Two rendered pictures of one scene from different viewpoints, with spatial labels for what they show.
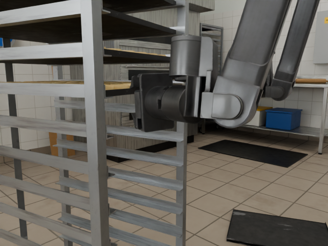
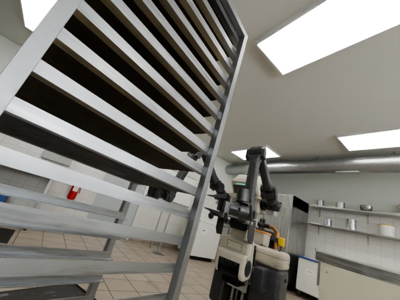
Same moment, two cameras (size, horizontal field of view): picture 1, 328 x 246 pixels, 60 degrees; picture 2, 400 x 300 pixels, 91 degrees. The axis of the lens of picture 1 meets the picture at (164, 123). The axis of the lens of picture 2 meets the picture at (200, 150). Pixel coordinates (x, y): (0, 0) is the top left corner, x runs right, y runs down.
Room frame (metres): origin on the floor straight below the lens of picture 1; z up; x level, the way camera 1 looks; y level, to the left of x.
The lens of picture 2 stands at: (0.47, 0.91, 0.86)
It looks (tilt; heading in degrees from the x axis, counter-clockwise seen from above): 19 degrees up; 284
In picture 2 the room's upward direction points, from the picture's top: 17 degrees clockwise
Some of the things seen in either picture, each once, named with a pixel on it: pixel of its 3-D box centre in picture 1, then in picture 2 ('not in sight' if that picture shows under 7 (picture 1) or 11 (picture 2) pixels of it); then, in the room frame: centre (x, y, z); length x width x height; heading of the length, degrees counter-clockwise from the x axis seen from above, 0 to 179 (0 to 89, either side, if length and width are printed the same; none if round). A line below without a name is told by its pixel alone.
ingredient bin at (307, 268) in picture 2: not in sight; (315, 280); (-1.49, -4.28, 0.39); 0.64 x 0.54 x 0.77; 50
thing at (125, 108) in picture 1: (109, 107); not in sight; (1.12, 0.22, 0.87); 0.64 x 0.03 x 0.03; 62
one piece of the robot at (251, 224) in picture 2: not in sight; (236, 222); (0.43, -0.66, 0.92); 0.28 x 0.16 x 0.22; 152
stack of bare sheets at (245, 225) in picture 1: (278, 231); (49, 299); (1.67, -0.73, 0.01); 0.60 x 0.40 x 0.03; 71
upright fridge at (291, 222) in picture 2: not in sight; (269, 235); (-0.59, -4.94, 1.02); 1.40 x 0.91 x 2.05; 137
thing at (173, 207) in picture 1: (111, 193); (17, 280); (1.12, 0.22, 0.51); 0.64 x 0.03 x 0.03; 62
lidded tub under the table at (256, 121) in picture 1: (254, 115); not in sight; (4.44, -1.43, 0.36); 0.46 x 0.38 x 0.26; 137
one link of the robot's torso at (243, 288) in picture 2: not in sight; (242, 273); (0.32, -0.74, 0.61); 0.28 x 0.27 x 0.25; 152
